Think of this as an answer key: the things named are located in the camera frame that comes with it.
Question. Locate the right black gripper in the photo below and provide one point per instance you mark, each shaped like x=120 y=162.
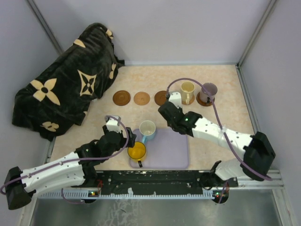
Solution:
x=169 y=124

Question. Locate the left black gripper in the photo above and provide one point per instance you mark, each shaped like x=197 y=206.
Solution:
x=131 y=137

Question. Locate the woven rattan coaster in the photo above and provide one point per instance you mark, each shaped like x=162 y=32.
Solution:
x=141 y=98
x=188 y=99

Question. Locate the yellow glass mug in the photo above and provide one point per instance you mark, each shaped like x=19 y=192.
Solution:
x=137 y=153

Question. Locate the brown wooden coaster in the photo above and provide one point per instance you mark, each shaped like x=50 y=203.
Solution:
x=121 y=98
x=204 y=99

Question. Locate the dark wooden coaster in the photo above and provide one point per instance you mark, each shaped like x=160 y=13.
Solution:
x=160 y=97

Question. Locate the cream ceramic mug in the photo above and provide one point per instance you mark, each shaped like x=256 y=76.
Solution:
x=187 y=88

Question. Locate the white blue mug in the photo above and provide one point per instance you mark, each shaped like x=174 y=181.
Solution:
x=147 y=130

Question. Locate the purple glass mug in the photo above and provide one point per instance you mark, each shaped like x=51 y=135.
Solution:
x=210 y=89

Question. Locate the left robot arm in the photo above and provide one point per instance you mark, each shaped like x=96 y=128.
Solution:
x=76 y=169

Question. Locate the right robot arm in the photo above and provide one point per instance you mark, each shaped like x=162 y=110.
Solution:
x=254 y=154

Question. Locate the lavender plastic tray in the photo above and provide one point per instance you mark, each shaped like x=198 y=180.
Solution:
x=165 y=150

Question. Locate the black floral blanket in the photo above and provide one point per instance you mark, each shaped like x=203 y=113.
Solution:
x=61 y=95

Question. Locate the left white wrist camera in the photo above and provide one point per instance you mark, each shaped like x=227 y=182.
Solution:
x=112 y=124

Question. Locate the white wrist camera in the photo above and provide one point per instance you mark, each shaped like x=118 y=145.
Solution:
x=112 y=124
x=175 y=98

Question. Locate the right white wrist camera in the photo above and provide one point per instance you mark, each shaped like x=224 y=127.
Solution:
x=175 y=98

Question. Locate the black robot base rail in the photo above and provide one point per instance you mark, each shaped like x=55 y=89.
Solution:
x=149 y=182

